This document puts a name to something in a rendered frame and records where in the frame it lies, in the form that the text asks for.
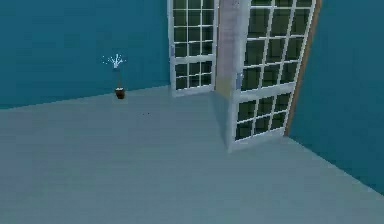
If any white glazed room door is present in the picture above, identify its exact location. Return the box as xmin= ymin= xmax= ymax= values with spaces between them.
xmin=227 ymin=0 xmax=318 ymax=153
xmin=167 ymin=0 xmax=220 ymax=98

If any brown potted house plant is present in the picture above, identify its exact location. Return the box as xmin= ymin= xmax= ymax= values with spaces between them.
xmin=102 ymin=53 xmax=127 ymax=100

